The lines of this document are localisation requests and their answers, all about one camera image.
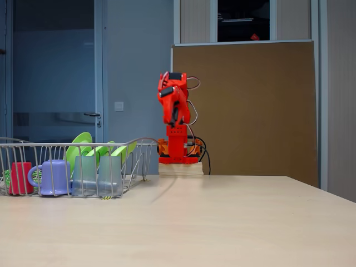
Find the orange clamp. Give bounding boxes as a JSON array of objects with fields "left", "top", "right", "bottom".
[
  {"left": 156, "top": 138, "right": 169, "bottom": 156},
  {"left": 189, "top": 139, "right": 204, "bottom": 156}
]

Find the pale translucent plastic cup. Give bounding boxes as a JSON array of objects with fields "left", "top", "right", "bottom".
[{"left": 71, "top": 155, "right": 98, "bottom": 197}]

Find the red plastic cup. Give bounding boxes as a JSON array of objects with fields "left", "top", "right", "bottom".
[{"left": 8, "top": 162, "right": 34, "bottom": 195}]

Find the wooden base block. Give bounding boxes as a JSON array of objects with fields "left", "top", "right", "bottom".
[{"left": 158, "top": 162, "right": 204, "bottom": 177}]

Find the purple plastic mug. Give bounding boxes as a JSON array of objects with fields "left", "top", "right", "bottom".
[{"left": 27, "top": 160, "right": 72, "bottom": 197}]

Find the grey glass door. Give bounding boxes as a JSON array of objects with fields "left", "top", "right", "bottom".
[{"left": 5, "top": 0, "right": 104, "bottom": 144}]

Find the brown board panel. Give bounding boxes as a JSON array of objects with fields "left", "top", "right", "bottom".
[{"left": 170, "top": 40, "right": 319, "bottom": 189}]

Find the green whisk with steel handle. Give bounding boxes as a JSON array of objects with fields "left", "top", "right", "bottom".
[{"left": 2, "top": 168, "right": 120, "bottom": 190}]

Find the green plastic plate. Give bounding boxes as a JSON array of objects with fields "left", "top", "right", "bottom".
[
  {"left": 110, "top": 141, "right": 137, "bottom": 175},
  {"left": 82, "top": 141, "right": 115, "bottom": 159},
  {"left": 63, "top": 131, "right": 93, "bottom": 167}
]

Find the metal wire dish rack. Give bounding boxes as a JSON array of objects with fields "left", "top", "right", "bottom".
[{"left": 0, "top": 136, "right": 160, "bottom": 199}]

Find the black cable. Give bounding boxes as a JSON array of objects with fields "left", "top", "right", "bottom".
[{"left": 187, "top": 135, "right": 211, "bottom": 175}]

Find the smoky translucent plastic cup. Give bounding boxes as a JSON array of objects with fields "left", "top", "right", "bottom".
[{"left": 97, "top": 155, "right": 122, "bottom": 197}]

